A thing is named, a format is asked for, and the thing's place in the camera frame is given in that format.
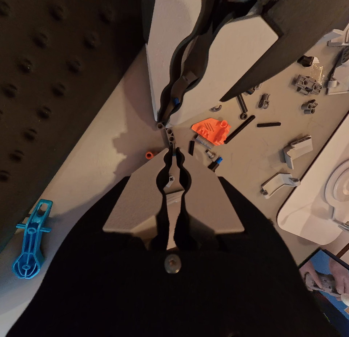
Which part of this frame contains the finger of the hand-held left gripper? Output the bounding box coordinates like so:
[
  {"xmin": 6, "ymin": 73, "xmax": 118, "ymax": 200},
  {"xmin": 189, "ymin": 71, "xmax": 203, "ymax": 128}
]
[
  {"xmin": 146, "ymin": 0, "xmax": 215, "ymax": 123},
  {"xmin": 164, "ymin": 15, "xmax": 280, "ymax": 126}
]

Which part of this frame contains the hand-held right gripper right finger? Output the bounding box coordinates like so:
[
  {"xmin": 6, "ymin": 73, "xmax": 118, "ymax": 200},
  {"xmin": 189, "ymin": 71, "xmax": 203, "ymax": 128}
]
[{"xmin": 173, "ymin": 147, "xmax": 245, "ymax": 251}]

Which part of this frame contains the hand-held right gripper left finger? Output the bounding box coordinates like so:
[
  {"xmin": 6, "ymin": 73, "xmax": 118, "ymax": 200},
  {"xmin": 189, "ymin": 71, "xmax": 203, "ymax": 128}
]
[{"xmin": 102, "ymin": 148, "xmax": 173, "ymax": 251}]

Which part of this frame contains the black angled connector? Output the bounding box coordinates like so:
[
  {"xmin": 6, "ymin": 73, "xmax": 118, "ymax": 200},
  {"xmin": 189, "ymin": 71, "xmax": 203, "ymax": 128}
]
[{"xmin": 297, "ymin": 55, "xmax": 319, "ymax": 67}]

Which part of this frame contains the light grey curved blade panel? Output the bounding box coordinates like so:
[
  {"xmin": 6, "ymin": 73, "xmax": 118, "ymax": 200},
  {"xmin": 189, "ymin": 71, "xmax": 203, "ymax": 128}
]
[{"xmin": 166, "ymin": 191, "xmax": 183, "ymax": 205}]

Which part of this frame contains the light grey stepped panel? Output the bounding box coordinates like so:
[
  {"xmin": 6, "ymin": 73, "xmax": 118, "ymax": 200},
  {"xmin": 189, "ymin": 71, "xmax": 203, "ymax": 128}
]
[{"xmin": 327, "ymin": 24, "xmax": 349, "ymax": 47}]

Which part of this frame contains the black axle with connectors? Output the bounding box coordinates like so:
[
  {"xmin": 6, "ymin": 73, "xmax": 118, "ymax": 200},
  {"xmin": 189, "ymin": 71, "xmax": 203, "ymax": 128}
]
[{"xmin": 236, "ymin": 94, "xmax": 249, "ymax": 120}]

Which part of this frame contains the grey pin connector block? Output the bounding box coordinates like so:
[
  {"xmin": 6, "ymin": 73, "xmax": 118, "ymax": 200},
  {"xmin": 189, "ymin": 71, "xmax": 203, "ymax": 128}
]
[{"xmin": 292, "ymin": 75, "xmax": 323, "ymax": 96}]

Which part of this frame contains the light grey curved shell panel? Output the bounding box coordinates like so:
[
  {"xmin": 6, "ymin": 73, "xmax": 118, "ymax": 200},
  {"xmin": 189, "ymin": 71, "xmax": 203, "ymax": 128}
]
[{"xmin": 326, "ymin": 47, "xmax": 349, "ymax": 95}]

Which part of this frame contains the light grey curved fender panel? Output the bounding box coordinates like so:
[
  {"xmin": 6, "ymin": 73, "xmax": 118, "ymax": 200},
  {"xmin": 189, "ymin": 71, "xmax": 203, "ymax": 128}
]
[{"xmin": 260, "ymin": 173, "xmax": 301, "ymax": 199}]

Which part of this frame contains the orange angled panel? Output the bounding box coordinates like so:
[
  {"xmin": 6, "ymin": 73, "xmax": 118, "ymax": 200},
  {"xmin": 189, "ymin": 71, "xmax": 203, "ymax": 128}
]
[{"xmin": 191, "ymin": 118, "xmax": 232, "ymax": 146}]

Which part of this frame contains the grey double connector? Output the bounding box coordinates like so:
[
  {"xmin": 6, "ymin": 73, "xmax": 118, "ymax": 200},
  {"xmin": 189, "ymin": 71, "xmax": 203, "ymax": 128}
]
[{"xmin": 301, "ymin": 100, "xmax": 318, "ymax": 115}]

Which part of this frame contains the medium black axle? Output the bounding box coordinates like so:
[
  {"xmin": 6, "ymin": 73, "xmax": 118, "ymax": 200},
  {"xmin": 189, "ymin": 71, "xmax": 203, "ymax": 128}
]
[{"xmin": 224, "ymin": 115, "xmax": 256, "ymax": 145}]

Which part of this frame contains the white book stand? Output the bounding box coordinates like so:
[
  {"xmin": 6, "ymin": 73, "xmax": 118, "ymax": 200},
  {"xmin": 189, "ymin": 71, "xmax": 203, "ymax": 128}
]
[{"xmin": 277, "ymin": 116, "xmax": 349, "ymax": 245}]

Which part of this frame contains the light grey box panel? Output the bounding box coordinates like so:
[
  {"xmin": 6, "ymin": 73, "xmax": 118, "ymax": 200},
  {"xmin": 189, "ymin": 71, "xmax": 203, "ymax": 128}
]
[{"xmin": 283, "ymin": 135, "xmax": 313, "ymax": 170}]

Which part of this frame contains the cyan plastic brick tool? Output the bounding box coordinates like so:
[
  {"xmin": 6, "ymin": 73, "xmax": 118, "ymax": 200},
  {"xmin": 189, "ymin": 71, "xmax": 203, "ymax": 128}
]
[{"xmin": 12, "ymin": 199, "xmax": 53, "ymax": 279}]

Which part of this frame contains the black dimpled mat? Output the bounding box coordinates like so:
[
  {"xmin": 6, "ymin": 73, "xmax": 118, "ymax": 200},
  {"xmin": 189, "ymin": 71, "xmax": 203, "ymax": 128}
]
[{"xmin": 0, "ymin": 0, "xmax": 153, "ymax": 251}]

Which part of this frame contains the printed robot kit box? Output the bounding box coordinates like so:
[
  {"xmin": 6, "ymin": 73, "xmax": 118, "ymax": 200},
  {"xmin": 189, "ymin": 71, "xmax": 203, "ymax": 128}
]
[{"xmin": 298, "ymin": 248, "xmax": 349, "ymax": 337}]

